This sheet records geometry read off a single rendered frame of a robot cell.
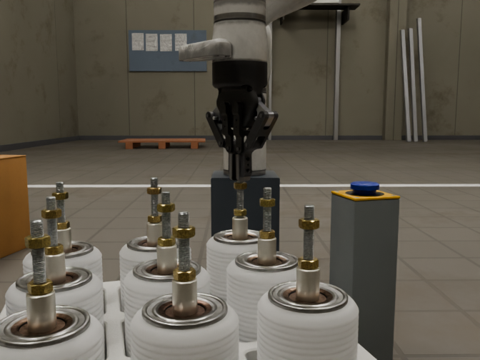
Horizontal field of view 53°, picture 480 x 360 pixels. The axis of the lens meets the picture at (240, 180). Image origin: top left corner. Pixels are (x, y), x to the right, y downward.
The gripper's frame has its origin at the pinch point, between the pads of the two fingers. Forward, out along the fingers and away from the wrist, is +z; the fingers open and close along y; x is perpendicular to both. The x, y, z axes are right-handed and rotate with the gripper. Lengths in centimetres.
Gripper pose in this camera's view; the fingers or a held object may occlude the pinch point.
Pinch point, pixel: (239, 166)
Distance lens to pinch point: 67.6
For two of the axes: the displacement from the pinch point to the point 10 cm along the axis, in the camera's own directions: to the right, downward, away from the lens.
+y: -6.5, -1.0, 7.5
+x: -7.6, 0.9, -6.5
